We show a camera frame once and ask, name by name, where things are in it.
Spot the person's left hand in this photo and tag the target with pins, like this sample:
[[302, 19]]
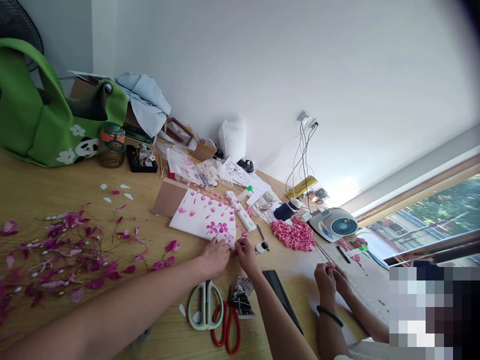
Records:
[[213, 255]]

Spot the person's right hand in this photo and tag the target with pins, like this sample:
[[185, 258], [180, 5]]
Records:
[[248, 257]]

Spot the person's right fingers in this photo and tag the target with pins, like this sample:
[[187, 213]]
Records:
[[240, 248]]

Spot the person's left fingers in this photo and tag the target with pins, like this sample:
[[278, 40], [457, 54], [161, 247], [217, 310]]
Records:
[[224, 247]]

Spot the small pink paper flower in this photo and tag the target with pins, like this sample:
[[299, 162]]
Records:
[[244, 234]]

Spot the small white glue bottle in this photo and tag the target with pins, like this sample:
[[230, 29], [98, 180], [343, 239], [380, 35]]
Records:
[[261, 247]]

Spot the grey tweezers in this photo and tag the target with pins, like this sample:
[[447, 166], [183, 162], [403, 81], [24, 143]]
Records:
[[260, 232]]

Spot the white foam holder strip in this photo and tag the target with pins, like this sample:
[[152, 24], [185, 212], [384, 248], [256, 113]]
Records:
[[240, 210]]

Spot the white foam board with flowers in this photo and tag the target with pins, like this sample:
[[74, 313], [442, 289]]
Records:
[[198, 217]]

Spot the small printed packet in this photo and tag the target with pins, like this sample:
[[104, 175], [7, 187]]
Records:
[[243, 296]]

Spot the small white jar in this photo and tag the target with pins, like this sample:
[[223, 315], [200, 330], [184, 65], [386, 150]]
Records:
[[267, 200]]

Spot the heap of pink paper flowers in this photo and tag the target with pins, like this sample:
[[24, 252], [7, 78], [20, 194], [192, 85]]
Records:
[[294, 234]]

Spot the white bottle with green cap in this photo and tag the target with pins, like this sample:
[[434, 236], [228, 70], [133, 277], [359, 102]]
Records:
[[244, 191]]

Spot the dark blue bottle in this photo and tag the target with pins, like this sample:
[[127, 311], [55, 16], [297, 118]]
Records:
[[285, 210]]

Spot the mint green scissors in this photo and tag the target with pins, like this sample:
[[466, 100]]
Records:
[[205, 303]]

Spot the black flat tablet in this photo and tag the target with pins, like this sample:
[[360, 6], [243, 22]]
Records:
[[283, 300]]

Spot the printed paper sheets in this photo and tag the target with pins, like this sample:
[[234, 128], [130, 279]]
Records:
[[243, 176]]

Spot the brown cardboard stand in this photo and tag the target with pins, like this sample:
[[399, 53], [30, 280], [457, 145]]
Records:
[[167, 198]]

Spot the black tape dispenser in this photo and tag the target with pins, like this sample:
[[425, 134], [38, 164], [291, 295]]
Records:
[[246, 165]]

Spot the yellow box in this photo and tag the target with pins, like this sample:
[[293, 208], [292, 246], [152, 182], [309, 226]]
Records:
[[302, 186]]

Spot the clear bags of petals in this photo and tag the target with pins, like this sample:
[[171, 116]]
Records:
[[183, 165]]

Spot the white and blue desk fan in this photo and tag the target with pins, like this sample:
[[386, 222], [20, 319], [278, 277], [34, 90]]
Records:
[[333, 225]]

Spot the small brown carton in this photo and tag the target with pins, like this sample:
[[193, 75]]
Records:
[[204, 150]]

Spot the thin wooden sticks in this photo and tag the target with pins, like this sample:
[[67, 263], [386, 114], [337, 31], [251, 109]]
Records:
[[162, 167]]

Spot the black pen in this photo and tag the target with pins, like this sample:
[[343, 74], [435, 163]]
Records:
[[343, 254]]

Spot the white stuffed plastic bag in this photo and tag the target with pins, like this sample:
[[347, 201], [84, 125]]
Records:
[[232, 137]]

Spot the black tray of small tools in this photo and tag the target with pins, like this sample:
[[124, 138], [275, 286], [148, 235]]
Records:
[[141, 159]]

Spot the amber glass jar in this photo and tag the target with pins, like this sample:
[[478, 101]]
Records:
[[111, 146]]

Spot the pile of purple petal stems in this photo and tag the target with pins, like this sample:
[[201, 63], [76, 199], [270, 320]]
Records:
[[71, 247]]

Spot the light blue cloth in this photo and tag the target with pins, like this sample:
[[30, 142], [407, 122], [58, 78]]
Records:
[[146, 101]]

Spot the window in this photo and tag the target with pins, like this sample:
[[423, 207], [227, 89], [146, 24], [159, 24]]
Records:
[[431, 217]]

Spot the open cardboard box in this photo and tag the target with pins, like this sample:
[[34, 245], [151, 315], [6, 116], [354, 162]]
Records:
[[84, 88]]

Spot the green panda tote bag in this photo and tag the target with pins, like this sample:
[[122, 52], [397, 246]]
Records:
[[48, 127]]

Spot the black standing fan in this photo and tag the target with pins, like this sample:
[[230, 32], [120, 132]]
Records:
[[22, 30]]

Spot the brown picture frame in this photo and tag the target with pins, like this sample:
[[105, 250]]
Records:
[[179, 132]]

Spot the wall socket with plugs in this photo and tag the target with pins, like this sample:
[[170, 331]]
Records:
[[307, 118]]

